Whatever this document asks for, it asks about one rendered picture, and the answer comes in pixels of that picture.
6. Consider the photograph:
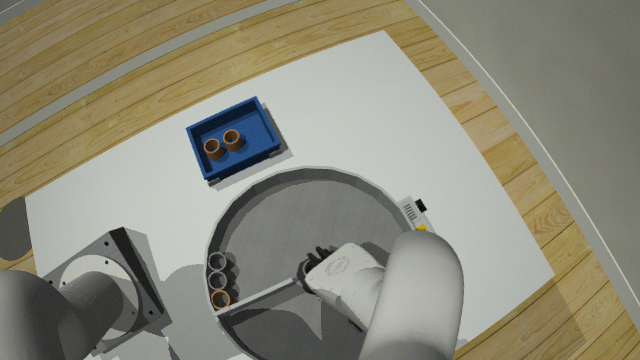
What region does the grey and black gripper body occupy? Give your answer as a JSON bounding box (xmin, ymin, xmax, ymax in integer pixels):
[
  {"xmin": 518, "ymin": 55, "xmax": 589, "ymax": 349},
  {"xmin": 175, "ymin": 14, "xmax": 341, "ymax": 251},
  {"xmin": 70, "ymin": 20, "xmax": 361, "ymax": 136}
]
[{"xmin": 305, "ymin": 242, "xmax": 385, "ymax": 316}]

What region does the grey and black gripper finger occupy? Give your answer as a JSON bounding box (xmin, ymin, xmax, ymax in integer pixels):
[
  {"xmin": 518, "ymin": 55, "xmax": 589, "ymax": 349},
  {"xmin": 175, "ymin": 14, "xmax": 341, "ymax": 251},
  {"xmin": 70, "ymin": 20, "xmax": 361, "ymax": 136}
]
[
  {"xmin": 303, "ymin": 253, "xmax": 321, "ymax": 295},
  {"xmin": 316, "ymin": 246, "xmax": 335, "ymax": 260}
]

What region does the bronze bushing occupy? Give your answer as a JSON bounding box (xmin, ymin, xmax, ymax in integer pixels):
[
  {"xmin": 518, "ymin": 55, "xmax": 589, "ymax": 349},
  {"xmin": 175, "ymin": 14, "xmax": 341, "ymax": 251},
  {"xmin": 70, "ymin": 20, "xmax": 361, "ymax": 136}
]
[
  {"xmin": 211, "ymin": 290, "xmax": 234, "ymax": 310},
  {"xmin": 223, "ymin": 129, "xmax": 242, "ymax": 152},
  {"xmin": 204, "ymin": 138, "xmax": 223, "ymax": 161}
]

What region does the grey metal bushing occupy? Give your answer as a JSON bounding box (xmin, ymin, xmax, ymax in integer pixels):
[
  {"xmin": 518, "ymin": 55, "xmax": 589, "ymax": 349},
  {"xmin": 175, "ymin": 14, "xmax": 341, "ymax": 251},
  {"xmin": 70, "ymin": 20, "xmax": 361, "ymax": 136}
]
[
  {"xmin": 208, "ymin": 252, "xmax": 231, "ymax": 274},
  {"xmin": 208, "ymin": 271, "xmax": 231, "ymax": 292},
  {"xmin": 303, "ymin": 260, "xmax": 310, "ymax": 277}
]

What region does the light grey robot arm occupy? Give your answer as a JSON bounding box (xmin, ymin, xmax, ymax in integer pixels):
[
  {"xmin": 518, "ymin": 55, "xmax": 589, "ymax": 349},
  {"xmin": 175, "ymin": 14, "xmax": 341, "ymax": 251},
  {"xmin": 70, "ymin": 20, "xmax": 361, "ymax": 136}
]
[{"xmin": 0, "ymin": 230, "xmax": 464, "ymax": 360}]

